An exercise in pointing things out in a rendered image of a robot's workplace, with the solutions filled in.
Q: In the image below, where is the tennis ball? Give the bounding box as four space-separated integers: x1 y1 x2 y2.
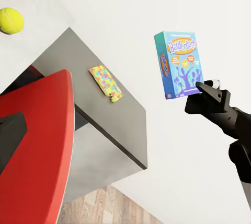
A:
0 7 24 34

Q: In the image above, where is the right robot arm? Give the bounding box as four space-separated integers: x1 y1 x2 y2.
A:
185 79 251 210

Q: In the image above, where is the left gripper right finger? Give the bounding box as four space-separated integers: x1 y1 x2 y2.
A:
234 112 251 154

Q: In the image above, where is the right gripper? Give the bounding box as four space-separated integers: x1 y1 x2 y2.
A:
185 81 233 125

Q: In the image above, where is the jigsaw puzzle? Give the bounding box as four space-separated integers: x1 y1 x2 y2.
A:
89 65 123 102

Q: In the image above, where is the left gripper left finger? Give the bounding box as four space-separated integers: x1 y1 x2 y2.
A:
0 112 27 175

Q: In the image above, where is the board game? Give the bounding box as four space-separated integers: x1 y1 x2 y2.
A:
154 31 204 100

